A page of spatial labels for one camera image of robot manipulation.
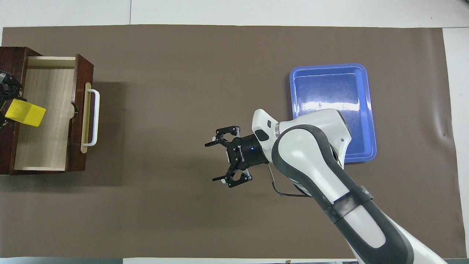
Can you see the wooden drawer with dark front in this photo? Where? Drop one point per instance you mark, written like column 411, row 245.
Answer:
column 51, row 91

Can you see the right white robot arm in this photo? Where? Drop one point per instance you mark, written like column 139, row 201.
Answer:
column 318, row 161

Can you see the blue plastic tray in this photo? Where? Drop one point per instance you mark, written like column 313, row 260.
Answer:
column 329, row 88

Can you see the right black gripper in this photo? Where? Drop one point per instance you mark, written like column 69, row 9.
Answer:
column 247, row 152

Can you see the brown table mat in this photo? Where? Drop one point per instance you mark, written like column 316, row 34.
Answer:
column 205, row 91

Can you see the yellow cube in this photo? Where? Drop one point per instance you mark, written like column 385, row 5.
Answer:
column 25, row 113

